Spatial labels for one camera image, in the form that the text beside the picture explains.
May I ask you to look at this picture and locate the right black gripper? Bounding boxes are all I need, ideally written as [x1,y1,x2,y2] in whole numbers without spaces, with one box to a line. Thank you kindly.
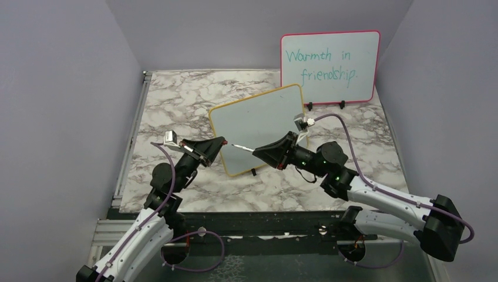
[253,131,327,178]

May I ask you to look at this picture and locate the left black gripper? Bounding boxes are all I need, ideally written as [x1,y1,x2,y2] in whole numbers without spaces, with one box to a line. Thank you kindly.
[174,137,227,193]

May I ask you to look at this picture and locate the white marker with red cap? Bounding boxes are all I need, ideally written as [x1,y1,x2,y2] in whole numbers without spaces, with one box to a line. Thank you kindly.
[231,144,254,153]

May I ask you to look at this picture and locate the yellow framed whiteboard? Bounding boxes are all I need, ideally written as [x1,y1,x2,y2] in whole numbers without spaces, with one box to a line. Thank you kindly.
[208,84,305,177]

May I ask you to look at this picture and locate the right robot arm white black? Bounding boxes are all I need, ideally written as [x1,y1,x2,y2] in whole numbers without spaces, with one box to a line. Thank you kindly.
[252,132,465,262]

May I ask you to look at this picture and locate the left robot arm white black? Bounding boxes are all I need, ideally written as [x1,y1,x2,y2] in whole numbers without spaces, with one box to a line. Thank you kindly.
[76,130,227,281]

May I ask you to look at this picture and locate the pink framed whiteboard with writing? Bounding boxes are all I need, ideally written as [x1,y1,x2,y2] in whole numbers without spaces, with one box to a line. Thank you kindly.
[280,30,381,105]

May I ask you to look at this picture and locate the pink board stand feet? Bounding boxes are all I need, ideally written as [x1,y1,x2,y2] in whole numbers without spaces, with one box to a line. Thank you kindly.
[304,100,346,111]

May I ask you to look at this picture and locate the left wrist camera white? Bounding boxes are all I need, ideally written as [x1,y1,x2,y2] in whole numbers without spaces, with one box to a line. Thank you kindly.
[163,130,180,149]

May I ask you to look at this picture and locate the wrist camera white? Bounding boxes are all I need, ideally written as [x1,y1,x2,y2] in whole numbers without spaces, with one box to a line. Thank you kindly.
[163,130,180,149]
[294,113,315,133]

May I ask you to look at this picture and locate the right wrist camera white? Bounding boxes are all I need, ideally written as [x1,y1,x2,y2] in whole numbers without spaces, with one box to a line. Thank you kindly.
[294,113,315,133]

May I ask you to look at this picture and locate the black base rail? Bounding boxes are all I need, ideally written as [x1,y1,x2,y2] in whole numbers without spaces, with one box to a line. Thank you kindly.
[152,211,377,260]

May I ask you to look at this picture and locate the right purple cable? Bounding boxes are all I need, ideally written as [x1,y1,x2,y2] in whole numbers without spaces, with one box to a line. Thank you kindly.
[311,113,476,270]

